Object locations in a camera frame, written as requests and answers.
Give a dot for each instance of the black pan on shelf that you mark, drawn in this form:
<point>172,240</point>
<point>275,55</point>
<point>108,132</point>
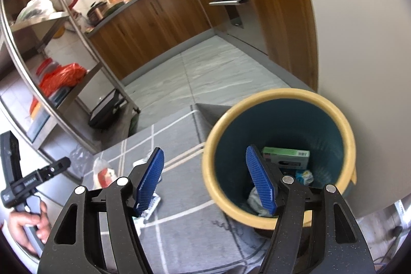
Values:
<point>104,115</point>

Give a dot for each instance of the wooden kitchen cabinets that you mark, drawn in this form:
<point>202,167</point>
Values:
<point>144,30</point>

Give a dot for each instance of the stainless steel shelf rack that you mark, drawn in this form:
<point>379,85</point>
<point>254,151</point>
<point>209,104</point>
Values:
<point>36,37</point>

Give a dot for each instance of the grey plaid cushion mat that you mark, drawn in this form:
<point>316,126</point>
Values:
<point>187,232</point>

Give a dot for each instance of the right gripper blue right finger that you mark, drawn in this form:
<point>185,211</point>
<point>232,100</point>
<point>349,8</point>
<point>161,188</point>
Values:
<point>266,177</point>

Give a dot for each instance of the green white medicine box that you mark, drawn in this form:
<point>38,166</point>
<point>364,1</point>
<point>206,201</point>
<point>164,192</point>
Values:
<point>287,158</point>

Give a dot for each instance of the blue surgical masks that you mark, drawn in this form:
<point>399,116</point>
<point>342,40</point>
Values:
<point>256,205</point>

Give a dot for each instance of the teal yellow-rimmed trash bin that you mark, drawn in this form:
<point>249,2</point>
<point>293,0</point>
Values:
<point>302,133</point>

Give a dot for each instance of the dark cooking pot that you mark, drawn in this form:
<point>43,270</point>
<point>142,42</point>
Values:
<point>96,13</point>

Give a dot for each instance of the person's left hand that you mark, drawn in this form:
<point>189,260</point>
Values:
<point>17,221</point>

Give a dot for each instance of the red plastic bag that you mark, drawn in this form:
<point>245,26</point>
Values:
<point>63,76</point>

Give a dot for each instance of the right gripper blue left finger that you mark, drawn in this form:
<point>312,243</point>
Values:
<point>144,180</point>

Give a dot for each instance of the red floral paper packet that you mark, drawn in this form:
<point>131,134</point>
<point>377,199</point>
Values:
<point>103,173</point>

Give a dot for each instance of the blue silver foil wrapper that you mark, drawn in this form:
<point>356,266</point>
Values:
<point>304,177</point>

